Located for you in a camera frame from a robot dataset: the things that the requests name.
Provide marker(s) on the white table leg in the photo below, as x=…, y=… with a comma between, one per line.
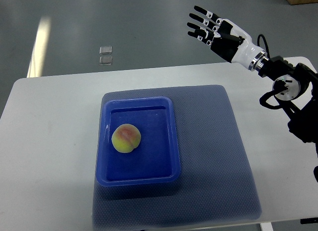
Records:
x=266, y=226

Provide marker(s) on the blue plastic tray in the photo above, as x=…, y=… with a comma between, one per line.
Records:
x=156, y=159

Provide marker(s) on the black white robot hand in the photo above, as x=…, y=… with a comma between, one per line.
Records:
x=226, y=39

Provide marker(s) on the yellow red peach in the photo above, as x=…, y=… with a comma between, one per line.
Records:
x=126, y=138

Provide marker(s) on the blue grey mesh mat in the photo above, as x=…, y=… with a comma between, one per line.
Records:
x=215, y=185

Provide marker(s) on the upper metal floor plate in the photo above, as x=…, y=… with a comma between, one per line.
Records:
x=105, y=50

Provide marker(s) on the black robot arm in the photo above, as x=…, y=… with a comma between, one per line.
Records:
x=289, y=83

